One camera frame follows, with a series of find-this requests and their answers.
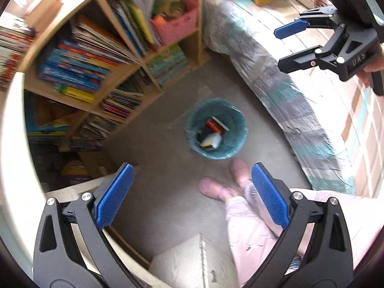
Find wooden bookshelf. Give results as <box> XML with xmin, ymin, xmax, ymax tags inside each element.
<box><xmin>0</xmin><ymin>0</ymin><xmax>211</xmax><ymax>183</ymax></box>

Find person right hand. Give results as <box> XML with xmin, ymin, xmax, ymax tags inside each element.
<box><xmin>357</xmin><ymin>57</ymin><xmax>384</xmax><ymax>87</ymax></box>

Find pink pyjama legs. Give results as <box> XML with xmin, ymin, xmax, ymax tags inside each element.
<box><xmin>221</xmin><ymin>182</ymin><xmax>383</xmax><ymax>286</ymax></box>

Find teal lined trash bin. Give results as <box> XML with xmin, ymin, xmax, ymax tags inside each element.
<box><xmin>186</xmin><ymin>98</ymin><xmax>248</xmax><ymax>160</ymax></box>

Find red herbal tea can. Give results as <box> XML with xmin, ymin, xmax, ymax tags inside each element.
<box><xmin>205</xmin><ymin>118</ymin><xmax>226</xmax><ymax>135</ymax></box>

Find white paper cup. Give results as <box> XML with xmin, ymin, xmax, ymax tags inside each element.
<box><xmin>200</xmin><ymin>133</ymin><xmax>222</xmax><ymax>150</ymax></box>

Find pink plastic basket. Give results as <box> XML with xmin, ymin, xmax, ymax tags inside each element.
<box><xmin>150</xmin><ymin>0</ymin><xmax>198</xmax><ymax>45</ymax></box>

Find left pink slipper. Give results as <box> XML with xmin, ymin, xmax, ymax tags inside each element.
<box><xmin>198</xmin><ymin>177</ymin><xmax>238</xmax><ymax>202</ymax></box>

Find right pink slipper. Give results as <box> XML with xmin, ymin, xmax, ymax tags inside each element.
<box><xmin>229</xmin><ymin>159</ymin><xmax>251</xmax><ymax>194</ymax></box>

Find pink slipper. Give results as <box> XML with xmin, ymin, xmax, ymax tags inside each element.
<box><xmin>198</xmin><ymin>177</ymin><xmax>238</xmax><ymax>202</ymax></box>
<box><xmin>229</xmin><ymin>159</ymin><xmax>251</xmax><ymax>194</ymax></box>

